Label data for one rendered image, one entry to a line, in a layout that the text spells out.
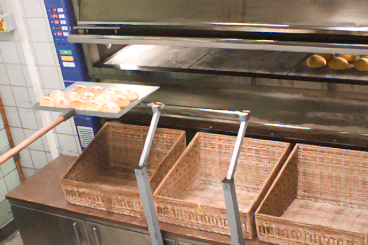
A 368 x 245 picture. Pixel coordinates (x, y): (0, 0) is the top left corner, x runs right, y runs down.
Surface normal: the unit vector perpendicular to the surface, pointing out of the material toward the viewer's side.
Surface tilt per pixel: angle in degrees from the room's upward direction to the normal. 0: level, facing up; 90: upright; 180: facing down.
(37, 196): 0
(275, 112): 70
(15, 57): 90
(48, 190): 0
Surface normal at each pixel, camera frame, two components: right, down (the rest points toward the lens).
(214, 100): -0.56, 0.11
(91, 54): 0.82, 0.09
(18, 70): -0.54, 0.43
